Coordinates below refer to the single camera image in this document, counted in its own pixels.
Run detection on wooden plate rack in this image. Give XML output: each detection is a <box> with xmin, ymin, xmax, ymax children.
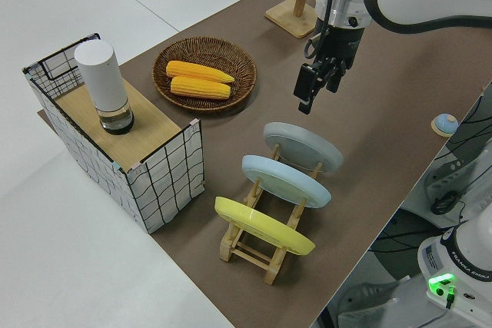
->
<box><xmin>218</xmin><ymin>143</ymin><xmax>326</xmax><ymax>286</ymax></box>

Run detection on brown wicker basket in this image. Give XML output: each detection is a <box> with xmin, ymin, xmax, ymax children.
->
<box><xmin>152</xmin><ymin>36</ymin><xmax>258</xmax><ymax>112</ymax></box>

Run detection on black base cable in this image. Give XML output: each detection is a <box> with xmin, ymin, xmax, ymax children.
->
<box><xmin>430</xmin><ymin>189</ymin><xmax>464</xmax><ymax>217</ymax></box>

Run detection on wooden mug tree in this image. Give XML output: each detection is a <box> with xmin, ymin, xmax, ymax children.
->
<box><xmin>264</xmin><ymin>0</ymin><xmax>318</xmax><ymax>40</ymax></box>

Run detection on yellow plate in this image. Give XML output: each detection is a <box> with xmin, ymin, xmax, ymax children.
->
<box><xmin>214</xmin><ymin>196</ymin><xmax>316</xmax><ymax>257</ymax></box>

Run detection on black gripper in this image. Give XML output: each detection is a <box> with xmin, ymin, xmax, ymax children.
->
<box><xmin>293</xmin><ymin>25</ymin><xmax>366</xmax><ymax>115</ymax></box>

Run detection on brown table mat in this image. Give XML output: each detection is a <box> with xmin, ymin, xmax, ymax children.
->
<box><xmin>37</xmin><ymin>0</ymin><xmax>492</xmax><ymax>328</ymax></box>

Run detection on light blue plate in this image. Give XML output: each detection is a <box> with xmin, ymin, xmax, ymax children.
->
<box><xmin>241</xmin><ymin>154</ymin><xmax>332</xmax><ymax>210</ymax></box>

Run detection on yellow corn cob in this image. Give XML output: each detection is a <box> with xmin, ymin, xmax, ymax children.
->
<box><xmin>170</xmin><ymin>75</ymin><xmax>232</xmax><ymax>100</ymax></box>
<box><xmin>165</xmin><ymin>60</ymin><xmax>235</xmax><ymax>84</ymax></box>

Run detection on gray plate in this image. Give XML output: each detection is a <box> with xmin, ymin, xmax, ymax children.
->
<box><xmin>263</xmin><ymin>121</ymin><xmax>344</xmax><ymax>175</ymax></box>

